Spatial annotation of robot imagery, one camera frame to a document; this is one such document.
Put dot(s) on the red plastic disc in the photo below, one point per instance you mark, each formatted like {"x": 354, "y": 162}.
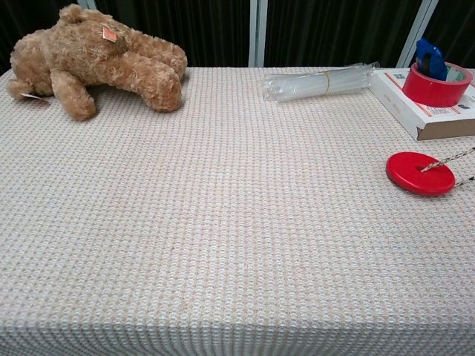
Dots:
{"x": 408, "y": 178}

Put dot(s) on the beige woven tablecloth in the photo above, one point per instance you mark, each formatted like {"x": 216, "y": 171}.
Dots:
{"x": 222, "y": 222}

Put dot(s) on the clear bag of straws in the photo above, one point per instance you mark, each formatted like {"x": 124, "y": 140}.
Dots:
{"x": 319, "y": 83}

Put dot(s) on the brown plush teddy bear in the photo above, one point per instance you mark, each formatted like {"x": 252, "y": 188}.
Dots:
{"x": 92, "y": 59}

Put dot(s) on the white flat cardboard box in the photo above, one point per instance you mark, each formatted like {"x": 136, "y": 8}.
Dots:
{"x": 426, "y": 115}

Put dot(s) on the red adhesive tape roll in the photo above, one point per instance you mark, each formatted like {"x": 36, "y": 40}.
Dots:
{"x": 430, "y": 92}

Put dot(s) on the white metal frame post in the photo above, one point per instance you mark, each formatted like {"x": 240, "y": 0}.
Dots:
{"x": 86, "y": 3}
{"x": 415, "y": 33}
{"x": 258, "y": 31}

